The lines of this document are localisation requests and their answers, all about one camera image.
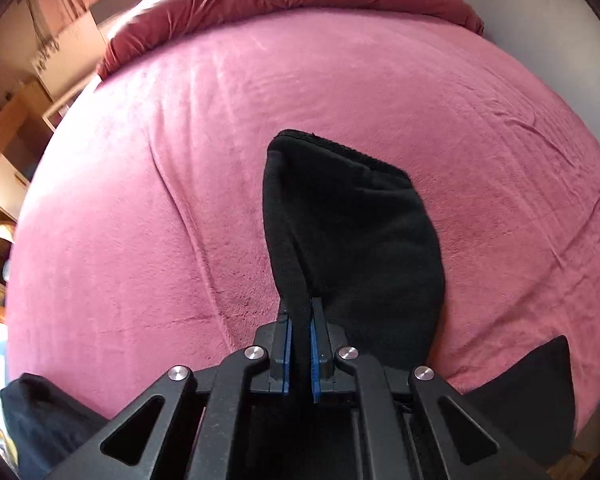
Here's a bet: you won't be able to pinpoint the dark cloth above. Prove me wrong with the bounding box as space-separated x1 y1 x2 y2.
0 372 108 480

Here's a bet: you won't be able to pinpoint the white floral nightstand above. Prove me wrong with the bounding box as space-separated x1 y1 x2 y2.
27 7 111 133

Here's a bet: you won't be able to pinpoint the black pants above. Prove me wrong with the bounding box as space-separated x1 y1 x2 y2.
261 129 577 466

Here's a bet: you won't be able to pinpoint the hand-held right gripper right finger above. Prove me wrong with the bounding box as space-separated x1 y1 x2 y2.
308 297 551 480

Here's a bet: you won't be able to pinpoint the wooden desk with white drawers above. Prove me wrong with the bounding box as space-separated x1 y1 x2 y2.
0 80 56 221

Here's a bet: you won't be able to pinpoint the bed with pink sheet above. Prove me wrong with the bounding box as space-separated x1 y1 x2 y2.
5 10 600 441

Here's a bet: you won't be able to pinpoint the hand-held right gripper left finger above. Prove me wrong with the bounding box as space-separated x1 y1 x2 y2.
40 305 294 480

